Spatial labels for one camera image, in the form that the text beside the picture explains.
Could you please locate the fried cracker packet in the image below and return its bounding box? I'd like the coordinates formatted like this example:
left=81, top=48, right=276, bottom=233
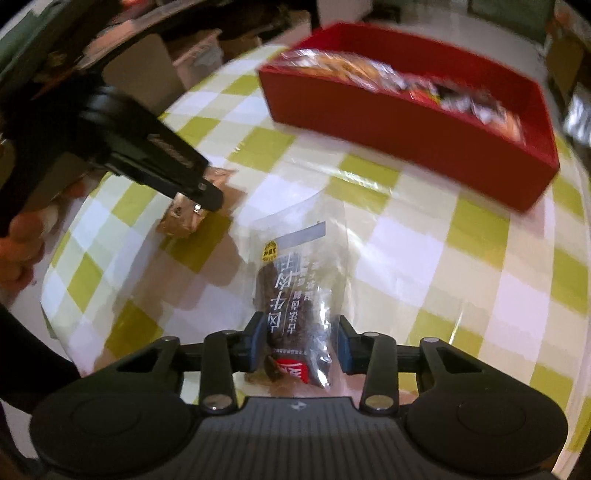
left=281, top=50, right=398, bottom=86

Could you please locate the wooden shelf unit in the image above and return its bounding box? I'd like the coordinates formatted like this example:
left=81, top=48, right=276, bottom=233
left=545, top=18, right=591, bottom=93

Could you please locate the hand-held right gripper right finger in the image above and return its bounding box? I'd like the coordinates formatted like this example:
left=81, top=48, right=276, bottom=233
left=337, top=315, right=504, bottom=414

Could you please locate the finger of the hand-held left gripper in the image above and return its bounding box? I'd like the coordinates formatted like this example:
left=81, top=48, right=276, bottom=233
left=175, top=180, right=225, bottom=215

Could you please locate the person's left hand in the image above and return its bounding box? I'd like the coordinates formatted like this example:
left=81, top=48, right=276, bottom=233
left=0, top=178, right=88, bottom=284

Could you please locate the silver foil bag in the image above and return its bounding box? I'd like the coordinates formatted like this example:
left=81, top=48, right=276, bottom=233
left=561, top=90, right=591, bottom=144

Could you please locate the green checked tablecloth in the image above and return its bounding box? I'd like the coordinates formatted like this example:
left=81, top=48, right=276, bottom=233
left=39, top=44, right=591, bottom=462

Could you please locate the white clear snack packet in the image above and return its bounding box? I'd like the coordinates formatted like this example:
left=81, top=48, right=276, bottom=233
left=434, top=83, right=509, bottom=125

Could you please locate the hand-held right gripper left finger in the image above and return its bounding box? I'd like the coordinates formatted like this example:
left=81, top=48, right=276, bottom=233
left=88, top=311, right=271, bottom=414

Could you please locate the brown snack packet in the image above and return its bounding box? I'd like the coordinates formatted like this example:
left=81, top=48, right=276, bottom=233
left=157, top=166, right=238, bottom=237

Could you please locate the clear dark jerky packet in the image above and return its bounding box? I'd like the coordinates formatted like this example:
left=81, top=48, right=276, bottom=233
left=245, top=189, right=356, bottom=388

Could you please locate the red cardboard box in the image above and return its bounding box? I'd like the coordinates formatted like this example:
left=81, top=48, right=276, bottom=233
left=256, top=23, right=561, bottom=213

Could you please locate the white plastic storage bin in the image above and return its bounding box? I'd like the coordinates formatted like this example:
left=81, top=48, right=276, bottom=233
left=171, top=28, right=222, bottom=79

